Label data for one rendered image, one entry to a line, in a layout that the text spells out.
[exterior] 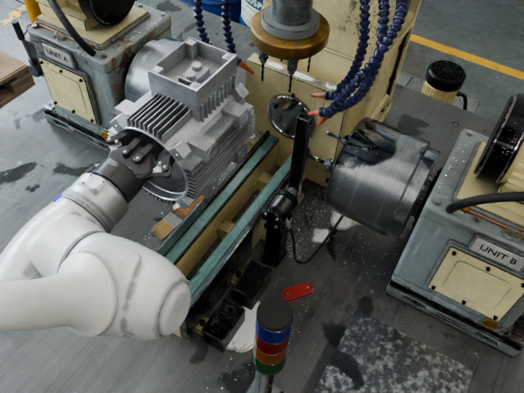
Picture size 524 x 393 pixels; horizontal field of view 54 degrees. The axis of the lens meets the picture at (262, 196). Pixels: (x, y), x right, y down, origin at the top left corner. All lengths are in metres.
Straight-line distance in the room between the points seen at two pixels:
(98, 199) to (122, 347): 0.59
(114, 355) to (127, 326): 0.65
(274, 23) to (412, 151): 0.42
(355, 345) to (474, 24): 3.27
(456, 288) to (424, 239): 0.14
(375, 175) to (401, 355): 0.39
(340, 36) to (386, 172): 0.42
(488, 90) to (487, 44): 0.52
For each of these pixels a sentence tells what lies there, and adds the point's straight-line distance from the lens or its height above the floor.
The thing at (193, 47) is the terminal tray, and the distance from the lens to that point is 0.95.
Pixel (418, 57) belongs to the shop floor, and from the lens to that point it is 3.65.
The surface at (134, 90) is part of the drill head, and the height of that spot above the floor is 1.09.
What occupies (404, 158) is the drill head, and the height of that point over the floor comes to 1.16.
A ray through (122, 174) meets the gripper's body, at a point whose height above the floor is 1.38.
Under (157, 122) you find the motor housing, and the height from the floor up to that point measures 1.40.
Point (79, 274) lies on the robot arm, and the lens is 0.63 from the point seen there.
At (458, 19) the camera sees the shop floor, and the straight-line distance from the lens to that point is 4.17.
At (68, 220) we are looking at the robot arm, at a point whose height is 1.39.
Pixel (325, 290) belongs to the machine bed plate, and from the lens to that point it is 1.36.
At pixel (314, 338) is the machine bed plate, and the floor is 0.80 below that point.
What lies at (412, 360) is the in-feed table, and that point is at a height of 0.92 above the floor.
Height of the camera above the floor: 1.97
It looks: 50 degrees down
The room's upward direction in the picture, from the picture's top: 4 degrees clockwise
